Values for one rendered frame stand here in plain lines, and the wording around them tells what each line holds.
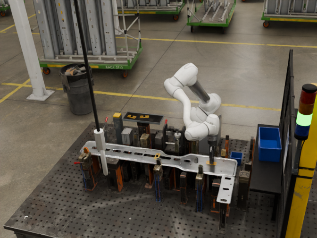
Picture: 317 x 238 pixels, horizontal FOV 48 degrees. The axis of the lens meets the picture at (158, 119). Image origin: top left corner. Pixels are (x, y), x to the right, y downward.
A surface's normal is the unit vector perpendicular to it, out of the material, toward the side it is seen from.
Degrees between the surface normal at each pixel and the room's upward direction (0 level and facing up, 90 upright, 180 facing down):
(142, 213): 0
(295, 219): 90
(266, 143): 0
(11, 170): 0
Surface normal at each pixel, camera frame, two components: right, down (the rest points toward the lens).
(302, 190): -0.29, 0.52
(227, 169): -0.06, -0.85
